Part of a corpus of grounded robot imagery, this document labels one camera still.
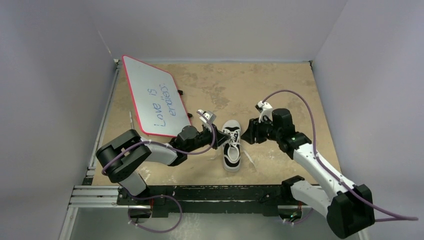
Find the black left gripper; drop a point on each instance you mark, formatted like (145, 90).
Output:
(220, 137)

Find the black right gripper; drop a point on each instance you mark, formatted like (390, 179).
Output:
(255, 130)

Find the white shoelace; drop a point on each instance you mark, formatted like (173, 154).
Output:
(246, 154)

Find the black and white sneaker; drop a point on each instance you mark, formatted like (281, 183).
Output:
(231, 150)

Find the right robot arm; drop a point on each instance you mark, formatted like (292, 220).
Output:
(338, 198)

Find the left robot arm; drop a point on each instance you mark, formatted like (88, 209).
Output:
(121, 157)

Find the pink-framed whiteboard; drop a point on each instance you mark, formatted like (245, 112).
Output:
(158, 105)

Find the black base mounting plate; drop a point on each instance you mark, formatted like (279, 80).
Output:
(267, 200)

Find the grey marker pen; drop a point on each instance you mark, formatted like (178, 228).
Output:
(131, 120)

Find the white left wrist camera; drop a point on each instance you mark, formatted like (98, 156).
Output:
(207, 117)

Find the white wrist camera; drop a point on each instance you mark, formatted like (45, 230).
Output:
(207, 117)
(265, 111)

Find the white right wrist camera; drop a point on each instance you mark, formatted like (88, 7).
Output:
(265, 111)

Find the aluminium frame rail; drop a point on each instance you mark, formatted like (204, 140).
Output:
(97, 196)

